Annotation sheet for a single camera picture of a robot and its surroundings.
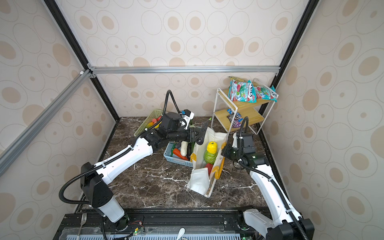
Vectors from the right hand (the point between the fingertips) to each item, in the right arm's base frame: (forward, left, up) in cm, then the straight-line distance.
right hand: (222, 149), depth 79 cm
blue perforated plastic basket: (+4, +32, -13) cm, 35 cm away
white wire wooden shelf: (+36, -29, +14) cm, 48 cm away
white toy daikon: (+9, +22, -13) cm, 27 cm away
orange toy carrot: (+9, +27, -16) cm, 33 cm away
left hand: (+1, +10, +13) cm, 16 cm away
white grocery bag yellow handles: (-13, +10, -5) cm, 17 cm away
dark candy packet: (+15, -8, +7) cm, 19 cm away
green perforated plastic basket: (+41, +48, -14) cm, 65 cm away
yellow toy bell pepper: (+5, +5, -5) cm, 9 cm away
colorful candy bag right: (+26, -26, +15) cm, 40 cm away
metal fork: (-29, +71, -18) cm, 79 cm away
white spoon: (-35, +22, -18) cm, 45 cm away
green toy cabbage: (+2, +6, -12) cm, 13 cm away
